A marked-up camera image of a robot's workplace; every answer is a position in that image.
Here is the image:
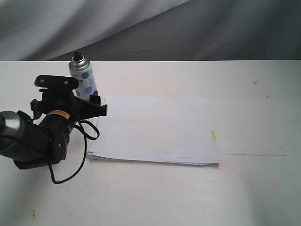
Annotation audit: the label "white paper stack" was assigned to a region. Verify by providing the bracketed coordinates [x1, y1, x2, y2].
[88, 96, 221, 165]

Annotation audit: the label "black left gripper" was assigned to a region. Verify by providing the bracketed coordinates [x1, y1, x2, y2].
[30, 88, 108, 122]

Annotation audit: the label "grey backdrop cloth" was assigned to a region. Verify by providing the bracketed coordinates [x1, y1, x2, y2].
[0, 0, 301, 61]

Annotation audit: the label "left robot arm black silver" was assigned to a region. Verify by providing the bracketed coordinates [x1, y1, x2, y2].
[0, 89, 108, 170]

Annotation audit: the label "white spray can coloured dots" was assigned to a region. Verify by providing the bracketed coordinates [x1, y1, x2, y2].
[68, 52, 97, 101]

